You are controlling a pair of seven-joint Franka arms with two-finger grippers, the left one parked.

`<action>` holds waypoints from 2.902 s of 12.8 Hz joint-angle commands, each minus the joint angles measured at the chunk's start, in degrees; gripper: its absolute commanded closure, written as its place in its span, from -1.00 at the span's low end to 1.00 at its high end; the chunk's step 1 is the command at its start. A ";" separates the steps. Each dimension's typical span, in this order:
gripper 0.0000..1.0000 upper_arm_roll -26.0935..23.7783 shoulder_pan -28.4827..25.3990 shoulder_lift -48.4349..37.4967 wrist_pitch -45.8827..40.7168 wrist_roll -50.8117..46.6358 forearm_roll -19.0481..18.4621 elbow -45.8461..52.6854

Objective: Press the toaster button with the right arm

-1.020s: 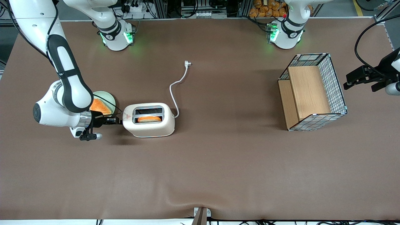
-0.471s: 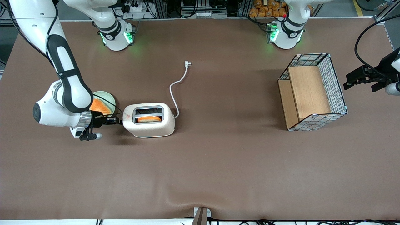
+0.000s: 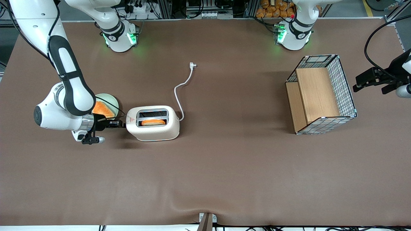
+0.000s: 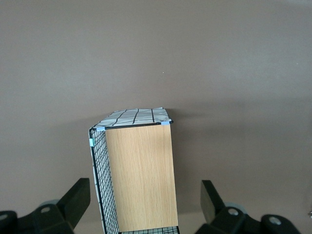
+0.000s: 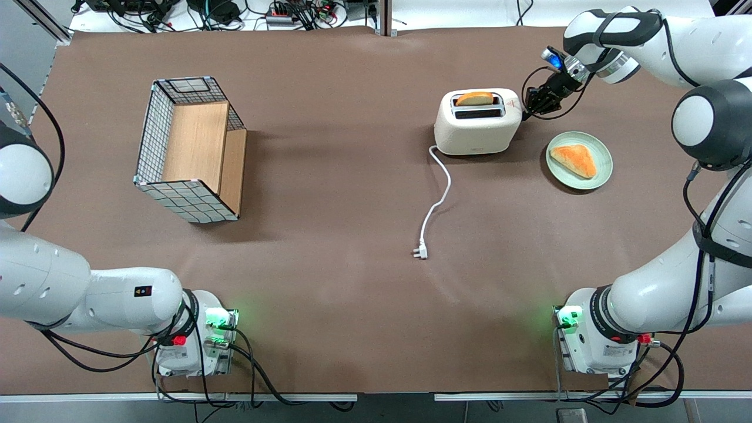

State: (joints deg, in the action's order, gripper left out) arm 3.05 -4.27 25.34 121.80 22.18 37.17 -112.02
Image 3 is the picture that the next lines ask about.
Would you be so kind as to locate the white two-slot toaster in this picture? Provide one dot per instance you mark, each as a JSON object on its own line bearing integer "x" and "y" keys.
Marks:
{"x": 154, "y": 133}

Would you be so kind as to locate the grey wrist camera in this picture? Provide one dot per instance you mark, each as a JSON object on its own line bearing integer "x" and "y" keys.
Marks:
{"x": 93, "y": 140}
{"x": 404, "y": 91}

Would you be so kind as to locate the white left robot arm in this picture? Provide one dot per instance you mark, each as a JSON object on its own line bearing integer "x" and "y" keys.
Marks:
{"x": 297, "y": 35}

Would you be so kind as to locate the pile of orange bread rolls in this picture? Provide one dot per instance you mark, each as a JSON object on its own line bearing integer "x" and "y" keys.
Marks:
{"x": 273, "y": 9}

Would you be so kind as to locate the orange-crust toast slice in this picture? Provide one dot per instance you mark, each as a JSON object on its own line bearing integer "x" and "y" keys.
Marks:
{"x": 153, "y": 122}

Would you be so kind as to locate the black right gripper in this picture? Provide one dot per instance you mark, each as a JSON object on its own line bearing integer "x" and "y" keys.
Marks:
{"x": 100, "y": 123}

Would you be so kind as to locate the light wooden shelf board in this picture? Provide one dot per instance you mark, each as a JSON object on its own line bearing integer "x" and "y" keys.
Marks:
{"x": 318, "y": 93}

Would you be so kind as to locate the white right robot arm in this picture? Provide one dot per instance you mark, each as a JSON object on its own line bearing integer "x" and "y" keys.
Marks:
{"x": 69, "y": 89}

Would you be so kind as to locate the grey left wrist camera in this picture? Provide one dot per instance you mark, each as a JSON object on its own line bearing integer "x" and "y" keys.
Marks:
{"x": 404, "y": 91}

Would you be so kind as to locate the metal bracket with brown post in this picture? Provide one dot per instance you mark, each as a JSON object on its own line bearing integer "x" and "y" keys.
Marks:
{"x": 207, "y": 224}

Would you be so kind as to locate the aluminium profile frame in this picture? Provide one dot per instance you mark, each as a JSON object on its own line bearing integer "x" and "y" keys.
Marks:
{"x": 396, "y": 12}

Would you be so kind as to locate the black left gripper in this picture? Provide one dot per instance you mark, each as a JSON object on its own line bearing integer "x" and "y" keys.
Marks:
{"x": 393, "y": 71}

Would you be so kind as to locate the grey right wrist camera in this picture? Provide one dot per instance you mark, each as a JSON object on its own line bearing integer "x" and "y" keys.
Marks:
{"x": 93, "y": 140}

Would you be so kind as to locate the triangular orange bread piece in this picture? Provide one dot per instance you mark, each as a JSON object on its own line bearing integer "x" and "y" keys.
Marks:
{"x": 104, "y": 109}

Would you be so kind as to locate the grey base box green light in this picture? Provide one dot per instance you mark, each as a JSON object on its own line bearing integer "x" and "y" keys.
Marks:
{"x": 133, "y": 38}
{"x": 280, "y": 32}

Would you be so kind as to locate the white power strip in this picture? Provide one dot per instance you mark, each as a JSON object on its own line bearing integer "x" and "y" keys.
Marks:
{"x": 212, "y": 14}

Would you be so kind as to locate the pale green round plate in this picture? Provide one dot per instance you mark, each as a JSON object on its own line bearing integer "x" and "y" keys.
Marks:
{"x": 110, "y": 98}

